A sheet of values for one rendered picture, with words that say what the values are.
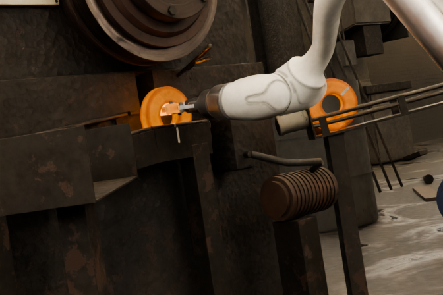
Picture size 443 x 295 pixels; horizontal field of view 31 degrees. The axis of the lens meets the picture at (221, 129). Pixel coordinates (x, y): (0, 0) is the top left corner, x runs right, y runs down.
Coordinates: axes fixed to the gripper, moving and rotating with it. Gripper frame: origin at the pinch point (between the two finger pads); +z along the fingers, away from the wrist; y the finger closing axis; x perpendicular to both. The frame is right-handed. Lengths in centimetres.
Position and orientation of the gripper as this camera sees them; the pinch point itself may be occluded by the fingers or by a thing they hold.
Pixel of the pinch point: (165, 109)
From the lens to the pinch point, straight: 213.5
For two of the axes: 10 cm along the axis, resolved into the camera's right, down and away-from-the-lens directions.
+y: 7.2, -1.1, 6.9
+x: -1.2, -9.9, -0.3
